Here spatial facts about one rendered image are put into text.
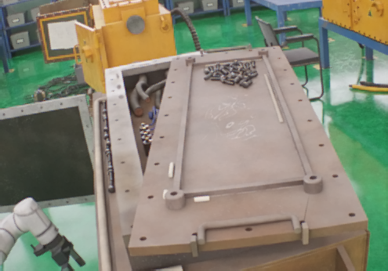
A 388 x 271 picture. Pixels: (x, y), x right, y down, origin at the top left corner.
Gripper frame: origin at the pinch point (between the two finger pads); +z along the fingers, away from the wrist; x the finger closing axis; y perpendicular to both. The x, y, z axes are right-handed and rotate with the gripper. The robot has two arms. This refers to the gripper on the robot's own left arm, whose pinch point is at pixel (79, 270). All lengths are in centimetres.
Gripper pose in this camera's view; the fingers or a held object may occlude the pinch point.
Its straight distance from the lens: 186.3
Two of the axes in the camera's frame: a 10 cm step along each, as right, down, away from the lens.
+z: 5.2, 8.0, 3.0
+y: 8.3, -5.5, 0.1
